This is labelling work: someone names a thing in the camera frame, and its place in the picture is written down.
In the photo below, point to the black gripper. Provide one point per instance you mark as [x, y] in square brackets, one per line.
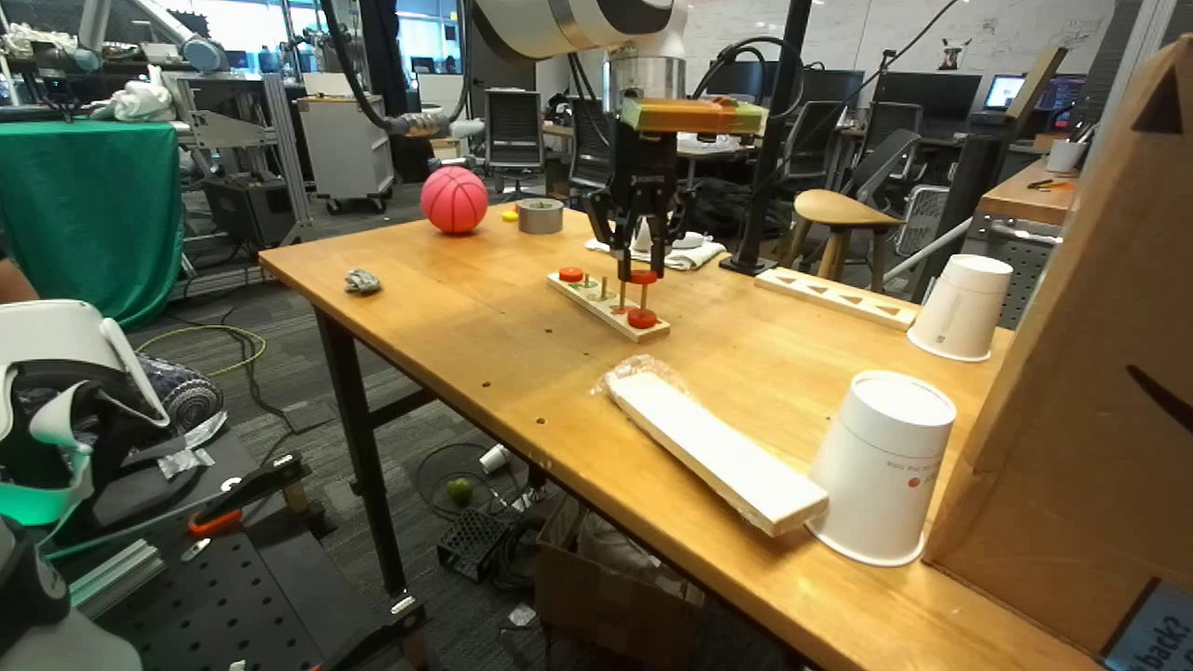
[641, 168]

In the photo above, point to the orange disc block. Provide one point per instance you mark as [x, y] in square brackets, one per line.
[641, 276]
[570, 272]

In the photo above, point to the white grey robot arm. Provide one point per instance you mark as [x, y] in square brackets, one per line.
[561, 24]

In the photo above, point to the white tape roll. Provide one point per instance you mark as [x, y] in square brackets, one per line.
[640, 239]

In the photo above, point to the white paper sheet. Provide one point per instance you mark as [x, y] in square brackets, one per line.
[693, 256]

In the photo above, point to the wooden number peg board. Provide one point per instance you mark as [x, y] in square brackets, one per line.
[584, 287]

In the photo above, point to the black office chair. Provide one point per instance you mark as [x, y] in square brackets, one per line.
[820, 134]
[513, 126]

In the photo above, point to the black computer monitor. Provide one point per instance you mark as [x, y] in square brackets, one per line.
[925, 98]
[730, 76]

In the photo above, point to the pink basketball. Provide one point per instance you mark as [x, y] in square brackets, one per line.
[453, 202]

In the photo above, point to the light wooden block strip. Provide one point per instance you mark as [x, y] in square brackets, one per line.
[831, 296]

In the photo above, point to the round wooden stool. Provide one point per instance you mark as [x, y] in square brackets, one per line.
[843, 207]

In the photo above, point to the white wooden plank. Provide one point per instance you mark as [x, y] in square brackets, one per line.
[709, 449]

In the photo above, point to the crumpled grey foil ball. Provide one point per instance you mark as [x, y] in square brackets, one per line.
[364, 282]

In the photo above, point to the white cabinet cart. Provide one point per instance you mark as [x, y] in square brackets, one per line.
[348, 152]

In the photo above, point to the green tennis ball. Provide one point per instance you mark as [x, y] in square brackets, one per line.
[458, 494]

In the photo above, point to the white paper cup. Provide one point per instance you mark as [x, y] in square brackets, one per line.
[964, 312]
[882, 470]

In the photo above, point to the black metal table leg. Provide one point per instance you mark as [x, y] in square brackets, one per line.
[357, 434]

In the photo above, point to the open small cardboard box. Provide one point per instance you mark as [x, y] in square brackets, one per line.
[618, 617]

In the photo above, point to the wooden top workbench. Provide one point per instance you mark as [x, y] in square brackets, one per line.
[1025, 192]

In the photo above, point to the lit blue screen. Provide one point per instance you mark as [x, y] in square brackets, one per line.
[1004, 90]

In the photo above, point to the grey shoe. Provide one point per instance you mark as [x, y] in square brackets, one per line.
[187, 395]

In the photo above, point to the white crumpled bag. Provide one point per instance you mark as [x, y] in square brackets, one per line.
[134, 98]

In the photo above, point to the black perforated breadboard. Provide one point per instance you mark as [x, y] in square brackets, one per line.
[248, 610]

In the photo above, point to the green cloth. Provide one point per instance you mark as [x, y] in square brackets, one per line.
[87, 210]

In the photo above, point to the white black headset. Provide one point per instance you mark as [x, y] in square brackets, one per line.
[77, 376]

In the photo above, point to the white plastic bar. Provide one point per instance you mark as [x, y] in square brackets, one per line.
[116, 574]

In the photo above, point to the black camera stand pole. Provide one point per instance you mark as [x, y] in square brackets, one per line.
[777, 126]

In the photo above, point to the wall whiteboard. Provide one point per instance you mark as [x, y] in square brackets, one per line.
[1031, 33]

